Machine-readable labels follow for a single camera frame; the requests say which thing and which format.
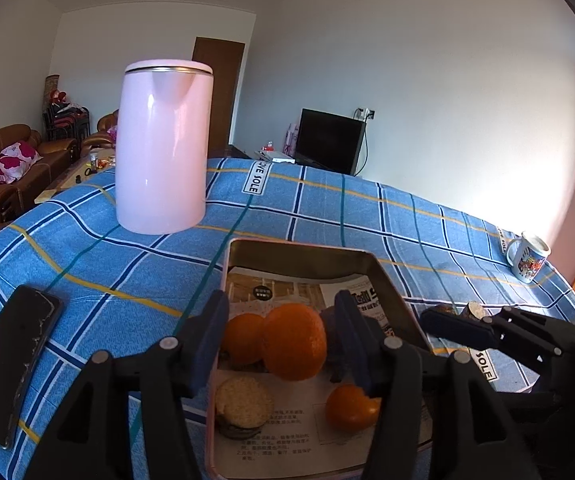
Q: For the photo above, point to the tall patterned stand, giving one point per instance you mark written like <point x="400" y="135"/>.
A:
<point x="49" y="85"/>

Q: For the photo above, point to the brown wooden door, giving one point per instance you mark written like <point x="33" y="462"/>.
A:
<point x="225" y="100"/>

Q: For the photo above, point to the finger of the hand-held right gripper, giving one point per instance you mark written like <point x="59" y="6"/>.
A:
<point x="460" y="327"/>

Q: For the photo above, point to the white flat box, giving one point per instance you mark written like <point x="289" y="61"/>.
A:
<point x="277" y="156"/>

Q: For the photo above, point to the black smartphone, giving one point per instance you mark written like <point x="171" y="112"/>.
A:
<point x="17" y="355"/>

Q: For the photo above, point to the pink electric kettle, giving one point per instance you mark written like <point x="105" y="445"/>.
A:
<point x="162" y="160"/>

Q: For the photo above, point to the dark stacked chairs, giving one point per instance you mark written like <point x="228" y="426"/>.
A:
<point x="65" y="122"/>

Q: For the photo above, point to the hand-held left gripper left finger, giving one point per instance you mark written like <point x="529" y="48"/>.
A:
<point x="210" y="345"/>

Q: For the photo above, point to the wall power outlet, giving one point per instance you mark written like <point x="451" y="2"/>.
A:
<point x="366" y="112"/>

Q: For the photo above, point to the blue plaid tablecloth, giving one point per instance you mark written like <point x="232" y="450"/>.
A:
<point x="317" y="210"/>

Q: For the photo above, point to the brown leather sofa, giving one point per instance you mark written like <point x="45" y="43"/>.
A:
<point x="47" y="152"/>
<point x="101" y="127"/>

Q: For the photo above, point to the orange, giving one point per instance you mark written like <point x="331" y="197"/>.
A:
<point x="350" y="407"/>
<point x="295" y="342"/>
<point x="242" y="337"/>

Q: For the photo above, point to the wooden coffee table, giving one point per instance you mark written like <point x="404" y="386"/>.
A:
<point x="67" y="182"/>

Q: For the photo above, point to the black television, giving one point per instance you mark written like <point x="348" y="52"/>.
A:
<point x="327" y="140"/>

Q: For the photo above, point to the red plush toy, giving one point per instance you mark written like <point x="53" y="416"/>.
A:
<point x="59" y="96"/>

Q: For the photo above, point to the metal tray with paper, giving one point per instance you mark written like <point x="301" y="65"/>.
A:
<point x="292" y="257"/>

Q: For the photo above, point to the printed paper sheet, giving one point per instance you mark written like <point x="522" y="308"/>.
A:
<point x="287" y="440"/>

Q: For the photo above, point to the white printed mug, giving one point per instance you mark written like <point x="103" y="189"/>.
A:
<point x="530" y="262"/>

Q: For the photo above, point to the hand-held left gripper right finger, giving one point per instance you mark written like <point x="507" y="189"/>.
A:
<point x="352" y="345"/>

